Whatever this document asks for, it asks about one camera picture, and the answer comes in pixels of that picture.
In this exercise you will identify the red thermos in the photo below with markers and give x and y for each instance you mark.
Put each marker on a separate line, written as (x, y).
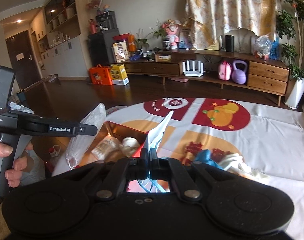
(92, 27)

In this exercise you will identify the grey scalloped decor panel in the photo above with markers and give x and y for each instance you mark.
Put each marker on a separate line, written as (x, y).
(244, 40)

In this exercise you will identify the orange gift box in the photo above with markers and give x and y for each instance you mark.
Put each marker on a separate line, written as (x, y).
(100, 76)

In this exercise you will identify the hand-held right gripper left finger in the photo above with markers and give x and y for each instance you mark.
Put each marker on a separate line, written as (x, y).
(142, 165)

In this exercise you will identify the crumpled clear plastic bag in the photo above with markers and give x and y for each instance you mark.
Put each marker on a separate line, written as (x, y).
(262, 45)

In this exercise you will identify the blue cloth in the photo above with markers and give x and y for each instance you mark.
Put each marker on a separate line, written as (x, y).
(205, 157)

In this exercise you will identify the white router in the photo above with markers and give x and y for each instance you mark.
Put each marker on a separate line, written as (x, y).
(193, 73)

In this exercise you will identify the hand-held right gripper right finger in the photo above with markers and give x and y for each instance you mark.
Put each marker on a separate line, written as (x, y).
(157, 167)

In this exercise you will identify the small white box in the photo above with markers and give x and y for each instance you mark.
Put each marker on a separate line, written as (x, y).
(163, 57)

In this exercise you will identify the yellow brown cereal box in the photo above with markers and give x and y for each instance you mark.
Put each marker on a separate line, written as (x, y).
(120, 52)

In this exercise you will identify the black mini fridge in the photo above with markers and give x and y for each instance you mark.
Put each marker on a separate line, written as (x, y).
(102, 47)

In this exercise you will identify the wooden wall shelf unit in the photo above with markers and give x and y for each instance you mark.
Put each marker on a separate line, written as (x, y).
(62, 15)

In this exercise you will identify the cotton swab packet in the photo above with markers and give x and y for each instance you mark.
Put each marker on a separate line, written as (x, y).
(104, 146)

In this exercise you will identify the white knitted cloth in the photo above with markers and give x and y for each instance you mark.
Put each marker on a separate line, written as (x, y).
(257, 173)

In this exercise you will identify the tall potted plant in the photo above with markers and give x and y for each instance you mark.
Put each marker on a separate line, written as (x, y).
(296, 92)

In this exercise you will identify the small figurine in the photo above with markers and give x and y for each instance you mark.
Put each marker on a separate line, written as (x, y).
(106, 8)

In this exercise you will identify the person's left hand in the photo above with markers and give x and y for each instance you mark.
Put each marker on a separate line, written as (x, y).
(1, 149)

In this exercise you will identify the small clear pouch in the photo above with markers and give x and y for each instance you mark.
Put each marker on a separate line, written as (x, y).
(130, 145)

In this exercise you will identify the teal bin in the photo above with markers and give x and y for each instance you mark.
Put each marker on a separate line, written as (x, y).
(21, 96)

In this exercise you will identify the small potted plant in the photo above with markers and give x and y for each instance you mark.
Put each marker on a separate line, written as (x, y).
(142, 42)

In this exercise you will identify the pink doll bouquet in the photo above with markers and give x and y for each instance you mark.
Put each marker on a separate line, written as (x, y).
(170, 33)

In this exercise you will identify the picture frame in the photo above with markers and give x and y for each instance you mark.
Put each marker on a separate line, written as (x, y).
(185, 40)

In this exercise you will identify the yellow gift box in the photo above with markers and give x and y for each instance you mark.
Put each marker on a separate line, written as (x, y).
(119, 73)

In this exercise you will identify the red tin box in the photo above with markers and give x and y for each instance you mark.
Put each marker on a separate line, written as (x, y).
(117, 130)

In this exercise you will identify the red gift box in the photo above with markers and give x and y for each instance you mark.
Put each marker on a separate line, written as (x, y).
(120, 37)

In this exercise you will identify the potted orchid plant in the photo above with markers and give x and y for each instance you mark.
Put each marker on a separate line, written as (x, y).
(165, 45)

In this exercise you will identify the orange paper bag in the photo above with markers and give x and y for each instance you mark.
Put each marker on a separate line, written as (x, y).
(132, 43)

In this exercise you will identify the grey plastic bag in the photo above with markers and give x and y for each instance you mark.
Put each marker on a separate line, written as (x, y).
(34, 170)

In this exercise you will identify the blue plastic item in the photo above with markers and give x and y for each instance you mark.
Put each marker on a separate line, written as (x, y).
(274, 48)

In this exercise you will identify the red capped bottle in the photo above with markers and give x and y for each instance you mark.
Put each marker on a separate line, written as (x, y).
(54, 152)

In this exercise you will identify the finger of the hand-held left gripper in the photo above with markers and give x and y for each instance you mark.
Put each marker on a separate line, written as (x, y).
(67, 129)

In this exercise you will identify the dark teapot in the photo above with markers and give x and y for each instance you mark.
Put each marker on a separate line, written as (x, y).
(155, 49)

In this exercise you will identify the black coffee machine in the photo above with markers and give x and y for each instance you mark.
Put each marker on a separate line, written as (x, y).
(107, 21)

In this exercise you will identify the blue toy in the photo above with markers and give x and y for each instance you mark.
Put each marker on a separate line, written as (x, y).
(135, 57)

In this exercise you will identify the printed tablecloth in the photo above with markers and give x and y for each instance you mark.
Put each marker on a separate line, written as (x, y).
(267, 135)

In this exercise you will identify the clear plastic bag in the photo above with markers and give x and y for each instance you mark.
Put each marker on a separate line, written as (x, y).
(262, 45)
(94, 115)

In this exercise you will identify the floral cloth cover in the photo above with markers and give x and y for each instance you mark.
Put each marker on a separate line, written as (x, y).
(224, 10)

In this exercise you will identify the vase with pink flowers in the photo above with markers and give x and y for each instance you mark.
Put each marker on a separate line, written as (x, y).
(98, 10)

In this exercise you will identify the pink case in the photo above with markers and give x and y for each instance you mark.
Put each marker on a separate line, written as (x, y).
(224, 71)

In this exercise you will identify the wooden TV cabinet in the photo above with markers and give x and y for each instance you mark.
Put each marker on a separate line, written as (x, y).
(267, 71)

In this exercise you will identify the black speaker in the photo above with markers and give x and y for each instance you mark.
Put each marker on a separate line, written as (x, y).
(229, 43)

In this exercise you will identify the purple kettlebell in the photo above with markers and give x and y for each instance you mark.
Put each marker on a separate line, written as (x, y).
(239, 75)

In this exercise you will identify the dark wooden door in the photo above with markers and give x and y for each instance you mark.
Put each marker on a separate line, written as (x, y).
(21, 60)

